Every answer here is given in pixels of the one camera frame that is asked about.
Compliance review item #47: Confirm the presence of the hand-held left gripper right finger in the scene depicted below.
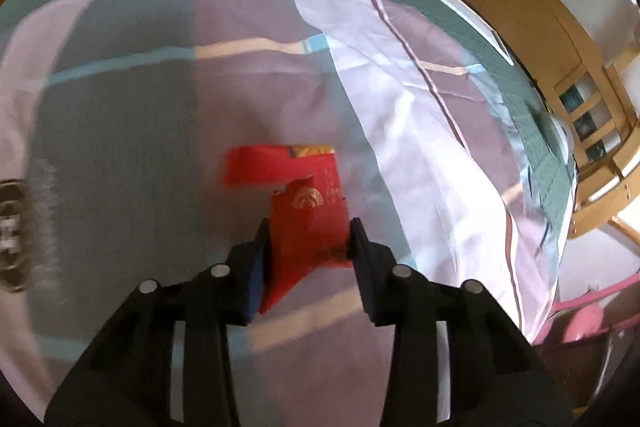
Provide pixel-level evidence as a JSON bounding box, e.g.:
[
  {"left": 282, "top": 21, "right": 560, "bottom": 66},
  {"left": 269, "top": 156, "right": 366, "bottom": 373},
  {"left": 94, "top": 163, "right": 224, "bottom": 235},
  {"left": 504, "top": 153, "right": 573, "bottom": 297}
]
[{"left": 350, "top": 217, "right": 576, "bottom": 427}]

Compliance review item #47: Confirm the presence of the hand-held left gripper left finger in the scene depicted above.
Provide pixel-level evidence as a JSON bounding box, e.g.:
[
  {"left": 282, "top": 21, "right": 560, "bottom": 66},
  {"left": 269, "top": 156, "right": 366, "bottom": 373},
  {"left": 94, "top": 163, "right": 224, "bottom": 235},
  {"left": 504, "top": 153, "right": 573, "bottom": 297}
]
[{"left": 44, "top": 217, "right": 271, "bottom": 427}]

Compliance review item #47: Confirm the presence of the red cigarette pack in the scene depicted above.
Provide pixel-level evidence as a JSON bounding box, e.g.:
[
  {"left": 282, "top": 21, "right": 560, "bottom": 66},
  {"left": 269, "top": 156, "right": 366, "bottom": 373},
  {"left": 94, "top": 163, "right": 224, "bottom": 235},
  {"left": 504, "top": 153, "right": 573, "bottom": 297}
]
[{"left": 222, "top": 144, "right": 351, "bottom": 314}]

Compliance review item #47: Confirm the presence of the pink plastic stool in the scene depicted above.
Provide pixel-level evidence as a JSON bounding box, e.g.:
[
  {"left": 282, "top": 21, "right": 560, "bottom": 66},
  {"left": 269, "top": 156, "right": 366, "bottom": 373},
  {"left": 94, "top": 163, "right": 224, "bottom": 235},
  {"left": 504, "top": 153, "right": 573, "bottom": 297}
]
[{"left": 532, "top": 274, "right": 640, "bottom": 349}]

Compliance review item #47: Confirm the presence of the wooden bunk ladder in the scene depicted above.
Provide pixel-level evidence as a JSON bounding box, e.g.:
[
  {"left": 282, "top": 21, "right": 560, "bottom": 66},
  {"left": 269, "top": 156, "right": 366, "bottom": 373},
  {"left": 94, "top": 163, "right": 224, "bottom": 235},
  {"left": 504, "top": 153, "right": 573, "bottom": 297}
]
[{"left": 567, "top": 171, "right": 640, "bottom": 239}]

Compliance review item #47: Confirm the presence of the white flat board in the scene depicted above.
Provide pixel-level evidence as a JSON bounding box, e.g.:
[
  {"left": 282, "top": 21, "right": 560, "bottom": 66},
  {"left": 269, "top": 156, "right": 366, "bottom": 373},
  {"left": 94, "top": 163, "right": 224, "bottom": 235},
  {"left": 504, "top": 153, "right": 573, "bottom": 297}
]
[{"left": 414, "top": 0, "right": 515, "bottom": 66}]

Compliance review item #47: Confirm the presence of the wooden bunk bed frame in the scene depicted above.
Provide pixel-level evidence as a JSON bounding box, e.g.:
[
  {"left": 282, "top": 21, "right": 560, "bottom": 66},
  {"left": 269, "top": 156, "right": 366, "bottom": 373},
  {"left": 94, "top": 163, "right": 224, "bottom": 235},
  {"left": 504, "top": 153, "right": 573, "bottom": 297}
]
[{"left": 400, "top": 0, "right": 640, "bottom": 238}]

